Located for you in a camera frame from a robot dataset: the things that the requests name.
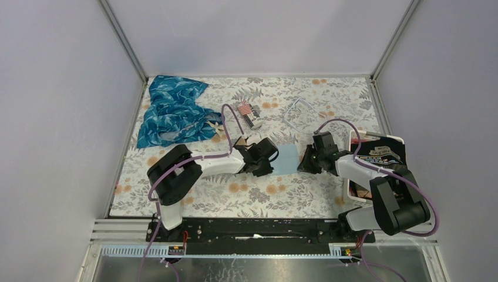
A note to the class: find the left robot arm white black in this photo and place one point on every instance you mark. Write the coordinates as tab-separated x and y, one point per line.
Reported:
173	176

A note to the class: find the flag pattern glasses case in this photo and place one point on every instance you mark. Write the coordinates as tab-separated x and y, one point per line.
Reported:
249	115

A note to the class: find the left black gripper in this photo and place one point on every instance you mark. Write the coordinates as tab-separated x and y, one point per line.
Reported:
266	170

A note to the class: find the black glasses case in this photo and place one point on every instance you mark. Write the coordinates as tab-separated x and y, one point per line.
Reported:
242	142

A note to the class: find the blue patterned fabric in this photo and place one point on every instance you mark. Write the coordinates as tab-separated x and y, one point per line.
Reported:
174	116

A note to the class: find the white storage bin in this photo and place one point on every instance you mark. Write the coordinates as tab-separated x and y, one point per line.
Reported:
354	193

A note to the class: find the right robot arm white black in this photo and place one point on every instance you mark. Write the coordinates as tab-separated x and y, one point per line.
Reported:
396	205

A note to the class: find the large light blue cloth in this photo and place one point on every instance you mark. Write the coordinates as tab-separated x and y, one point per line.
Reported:
287	162

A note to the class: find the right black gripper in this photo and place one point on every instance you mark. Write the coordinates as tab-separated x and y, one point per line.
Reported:
305	165

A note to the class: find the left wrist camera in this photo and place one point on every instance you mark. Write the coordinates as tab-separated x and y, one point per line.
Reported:
253	139

